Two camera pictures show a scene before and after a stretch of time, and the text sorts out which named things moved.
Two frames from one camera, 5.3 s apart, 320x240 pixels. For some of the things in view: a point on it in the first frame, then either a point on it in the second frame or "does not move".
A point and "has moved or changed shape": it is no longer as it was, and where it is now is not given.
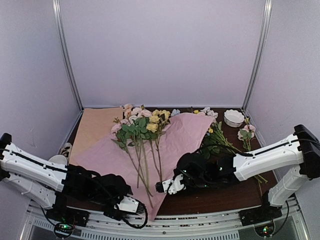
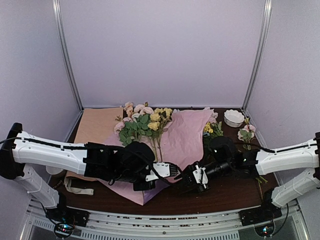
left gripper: x=112 y=214 to x=146 y=187
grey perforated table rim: x=228 y=226 does not move
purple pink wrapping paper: x=147 y=168 has moved or changed shape
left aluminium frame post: x=57 y=18 does not move
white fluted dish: x=233 y=118 does not move
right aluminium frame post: x=262 y=45 does not move
